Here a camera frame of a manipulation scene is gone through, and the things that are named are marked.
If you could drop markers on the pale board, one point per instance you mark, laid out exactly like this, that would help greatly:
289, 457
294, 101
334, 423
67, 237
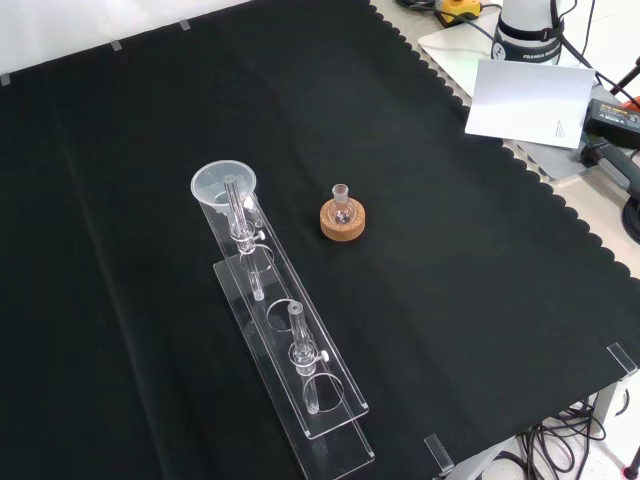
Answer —
525, 105

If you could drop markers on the yellow stop button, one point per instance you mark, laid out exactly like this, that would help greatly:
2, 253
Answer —
457, 7

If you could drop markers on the clear table clamp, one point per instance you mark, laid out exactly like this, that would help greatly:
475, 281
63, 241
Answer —
622, 357
439, 455

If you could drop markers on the grey metal base plate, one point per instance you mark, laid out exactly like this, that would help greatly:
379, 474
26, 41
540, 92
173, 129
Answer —
450, 47

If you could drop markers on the clear plastic funnel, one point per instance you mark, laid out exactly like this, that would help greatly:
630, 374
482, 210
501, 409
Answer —
212, 186

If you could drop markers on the clear acrylic funnel stand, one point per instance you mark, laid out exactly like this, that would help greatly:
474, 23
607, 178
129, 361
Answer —
320, 380

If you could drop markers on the black tripod leg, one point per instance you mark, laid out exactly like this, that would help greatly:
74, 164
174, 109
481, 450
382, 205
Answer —
627, 80

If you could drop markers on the black power adapter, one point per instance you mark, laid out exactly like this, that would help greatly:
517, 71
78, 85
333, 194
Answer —
612, 117

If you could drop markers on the small round-bottom glass flask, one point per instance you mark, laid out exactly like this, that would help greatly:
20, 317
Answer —
342, 210

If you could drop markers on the black cloth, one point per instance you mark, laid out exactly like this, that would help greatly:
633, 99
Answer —
150, 300

